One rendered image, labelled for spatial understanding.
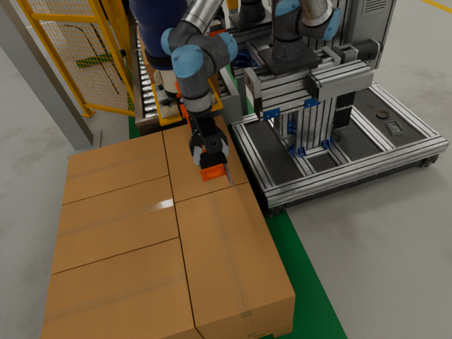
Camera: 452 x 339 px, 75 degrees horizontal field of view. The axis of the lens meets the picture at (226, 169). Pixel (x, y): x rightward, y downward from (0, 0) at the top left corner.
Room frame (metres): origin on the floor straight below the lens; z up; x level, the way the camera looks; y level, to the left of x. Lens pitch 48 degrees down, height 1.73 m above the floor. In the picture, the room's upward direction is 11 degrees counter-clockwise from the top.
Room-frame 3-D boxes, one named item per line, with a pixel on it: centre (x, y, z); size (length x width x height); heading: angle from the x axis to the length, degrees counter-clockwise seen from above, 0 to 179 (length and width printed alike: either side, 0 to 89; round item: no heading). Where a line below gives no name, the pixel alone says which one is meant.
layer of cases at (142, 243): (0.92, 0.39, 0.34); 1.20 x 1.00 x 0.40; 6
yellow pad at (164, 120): (1.24, 0.22, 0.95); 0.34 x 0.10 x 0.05; 8
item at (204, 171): (0.65, 0.05, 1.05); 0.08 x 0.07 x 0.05; 8
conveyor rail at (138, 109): (2.75, 0.61, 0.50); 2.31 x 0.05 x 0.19; 6
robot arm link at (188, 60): (0.68, 0.04, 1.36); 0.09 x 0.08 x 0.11; 133
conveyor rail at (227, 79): (2.82, -0.04, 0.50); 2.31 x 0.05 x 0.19; 6
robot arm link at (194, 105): (0.67, 0.04, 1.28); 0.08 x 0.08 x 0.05
